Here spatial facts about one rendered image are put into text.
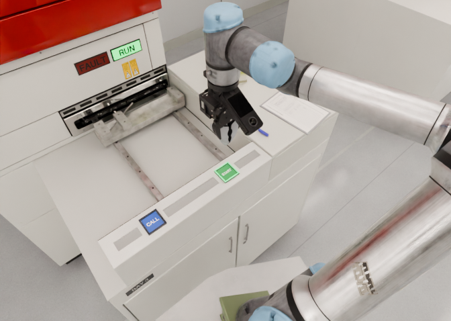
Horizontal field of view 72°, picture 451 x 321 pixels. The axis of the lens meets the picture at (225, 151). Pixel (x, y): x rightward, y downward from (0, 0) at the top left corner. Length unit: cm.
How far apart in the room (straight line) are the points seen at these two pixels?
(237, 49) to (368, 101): 25
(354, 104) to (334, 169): 168
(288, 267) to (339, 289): 49
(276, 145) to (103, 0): 69
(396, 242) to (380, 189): 184
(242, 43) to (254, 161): 49
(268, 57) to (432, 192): 31
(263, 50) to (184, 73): 78
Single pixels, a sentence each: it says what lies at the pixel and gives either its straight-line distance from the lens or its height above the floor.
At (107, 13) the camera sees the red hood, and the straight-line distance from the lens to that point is 111.
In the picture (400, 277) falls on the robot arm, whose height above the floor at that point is 132.
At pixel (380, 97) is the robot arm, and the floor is 138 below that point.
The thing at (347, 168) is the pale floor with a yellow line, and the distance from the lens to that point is 232.
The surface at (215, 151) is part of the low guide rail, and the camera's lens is 115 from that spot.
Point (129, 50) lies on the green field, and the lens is 124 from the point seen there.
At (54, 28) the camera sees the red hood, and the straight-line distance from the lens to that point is 107.
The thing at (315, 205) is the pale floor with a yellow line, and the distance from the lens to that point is 208.
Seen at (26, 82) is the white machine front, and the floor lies 112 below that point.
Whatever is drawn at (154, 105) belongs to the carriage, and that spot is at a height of 88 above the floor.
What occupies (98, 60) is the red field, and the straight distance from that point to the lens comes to 121.
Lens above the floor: 173
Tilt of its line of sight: 50 degrees down
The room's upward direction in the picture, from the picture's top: straight up
